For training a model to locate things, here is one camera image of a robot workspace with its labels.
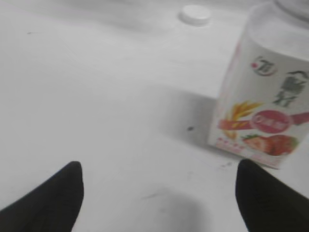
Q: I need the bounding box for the white bottle cap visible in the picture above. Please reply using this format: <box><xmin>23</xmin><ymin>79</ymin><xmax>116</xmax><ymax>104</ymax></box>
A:
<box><xmin>178</xmin><ymin>5</ymin><xmax>212</xmax><ymax>27</ymax></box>

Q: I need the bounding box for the white meinianda yogurt bottle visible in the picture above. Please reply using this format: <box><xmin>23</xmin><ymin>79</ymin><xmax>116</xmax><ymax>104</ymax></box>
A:
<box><xmin>208</xmin><ymin>0</ymin><xmax>309</xmax><ymax>169</ymax></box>

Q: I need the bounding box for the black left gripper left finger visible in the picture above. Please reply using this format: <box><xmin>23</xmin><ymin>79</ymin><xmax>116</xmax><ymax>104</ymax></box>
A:
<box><xmin>0</xmin><ymin>161</ymin><xmax>84</xmax><ymax>232</ymax></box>

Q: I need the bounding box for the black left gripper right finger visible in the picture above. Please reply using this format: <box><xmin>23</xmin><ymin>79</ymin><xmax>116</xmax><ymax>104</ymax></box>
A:
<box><xmin>235</xmin><ymin>159</ymin><xmax>309</xmax><ymax>232</ymax></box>

